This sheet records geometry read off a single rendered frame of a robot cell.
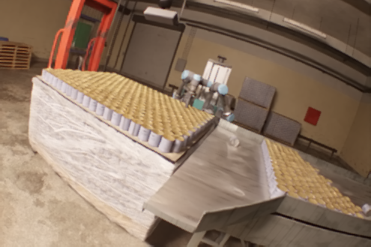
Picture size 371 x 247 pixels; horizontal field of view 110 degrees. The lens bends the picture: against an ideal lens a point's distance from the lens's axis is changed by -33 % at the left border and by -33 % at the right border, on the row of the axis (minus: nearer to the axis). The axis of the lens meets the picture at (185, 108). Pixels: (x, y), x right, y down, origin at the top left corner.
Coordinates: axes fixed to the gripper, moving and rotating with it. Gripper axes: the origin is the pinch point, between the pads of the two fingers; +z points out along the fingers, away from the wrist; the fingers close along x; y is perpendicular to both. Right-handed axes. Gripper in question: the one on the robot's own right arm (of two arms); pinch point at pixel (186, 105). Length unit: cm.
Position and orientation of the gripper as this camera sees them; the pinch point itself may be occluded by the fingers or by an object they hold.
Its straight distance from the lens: 187.6
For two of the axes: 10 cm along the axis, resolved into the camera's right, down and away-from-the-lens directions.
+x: 3.2, -0.9, 9.4
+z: -3.4, 9.2, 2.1
